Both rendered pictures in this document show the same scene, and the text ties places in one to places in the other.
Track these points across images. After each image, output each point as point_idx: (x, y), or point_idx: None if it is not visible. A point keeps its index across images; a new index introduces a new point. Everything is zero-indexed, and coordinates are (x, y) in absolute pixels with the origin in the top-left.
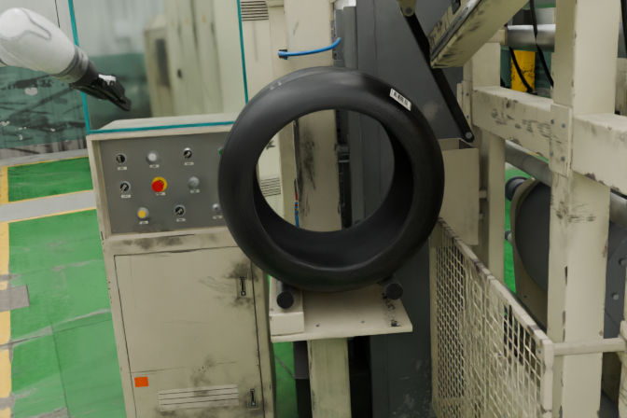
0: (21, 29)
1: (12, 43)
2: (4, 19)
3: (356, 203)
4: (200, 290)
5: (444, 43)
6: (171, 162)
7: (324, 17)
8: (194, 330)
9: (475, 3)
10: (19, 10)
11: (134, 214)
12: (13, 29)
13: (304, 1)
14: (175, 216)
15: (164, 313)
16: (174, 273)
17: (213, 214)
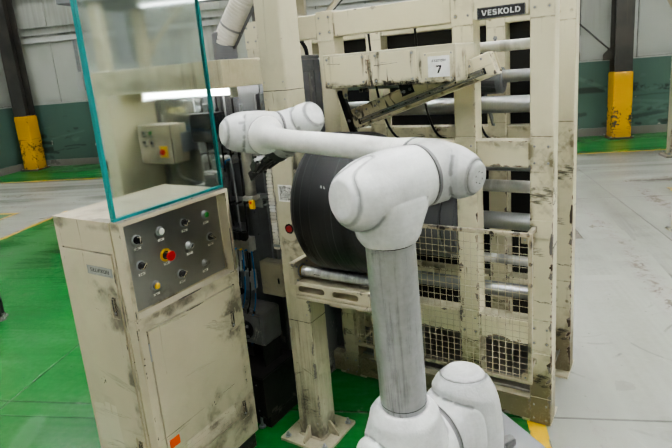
0: (323, 117)
1: (319, 127)
2: (310, 110)
3: (278, 232)
4: (208, 335)
5: (388, 112)
6: (172, 233)
7: (303, 101)
8: (207, 372)
9: (442, 90)
10: (314, 104)
11: (149, 288)
12: (320, 117)
13: (295, 91)
14: (178, 280)
15: (187, 367)
16: (191, 328)
17: (202, 268)
